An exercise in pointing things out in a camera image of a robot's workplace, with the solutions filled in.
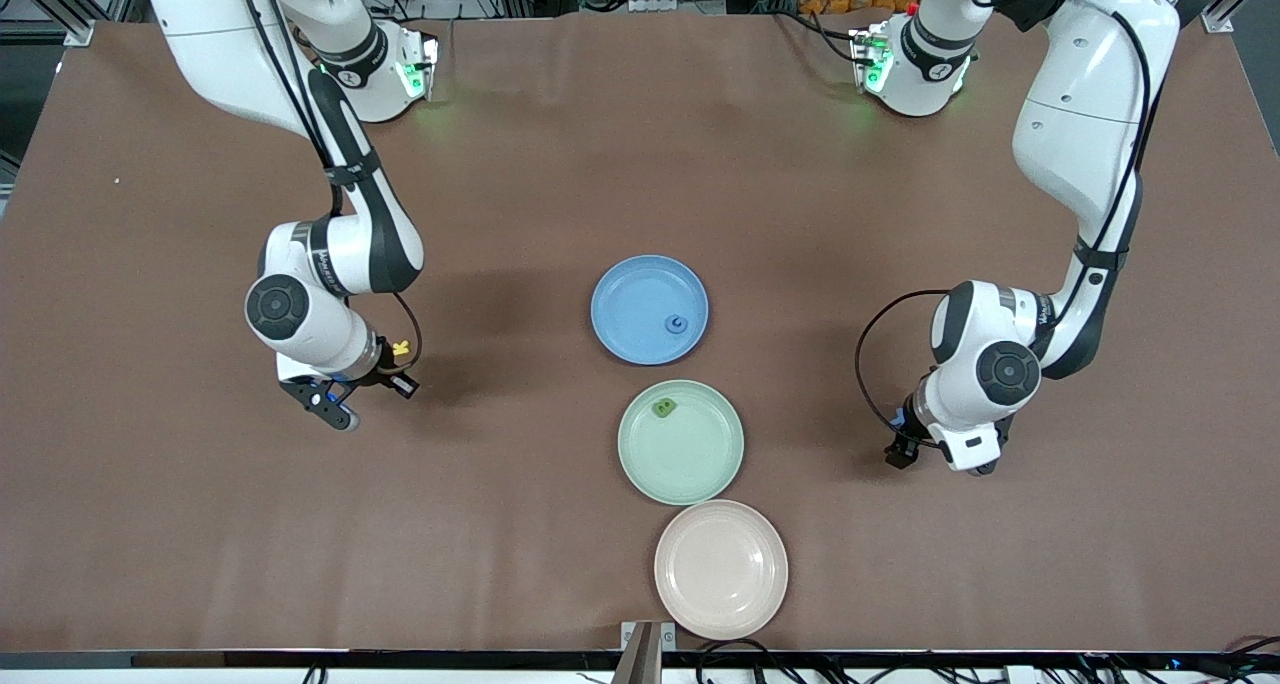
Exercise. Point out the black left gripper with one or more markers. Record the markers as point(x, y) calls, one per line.
point(908, 442)

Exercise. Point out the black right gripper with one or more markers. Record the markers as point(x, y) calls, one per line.
point(385, 375)

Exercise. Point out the green foam letter B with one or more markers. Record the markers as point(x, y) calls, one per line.
point(663, 407)

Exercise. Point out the blue foam letter G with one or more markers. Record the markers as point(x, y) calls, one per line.
point(670, 325)

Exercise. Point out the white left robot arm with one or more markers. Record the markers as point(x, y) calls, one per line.
point(1080, 114)

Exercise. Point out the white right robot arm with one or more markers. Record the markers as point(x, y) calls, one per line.
point(195, 34)

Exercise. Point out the pale green round plate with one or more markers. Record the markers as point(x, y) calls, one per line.
point(700, 464)

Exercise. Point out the cream round plate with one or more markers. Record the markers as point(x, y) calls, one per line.
point(720, 569)

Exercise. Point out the blue round plate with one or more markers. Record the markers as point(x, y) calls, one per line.
point(630, 294)

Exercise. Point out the brown table mat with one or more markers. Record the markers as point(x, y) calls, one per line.
point(560, 164)

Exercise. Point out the white power strip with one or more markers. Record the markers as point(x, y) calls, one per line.
point(675, 4)

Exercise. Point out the grey metal bracket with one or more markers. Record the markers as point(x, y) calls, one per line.
point(648, 654)

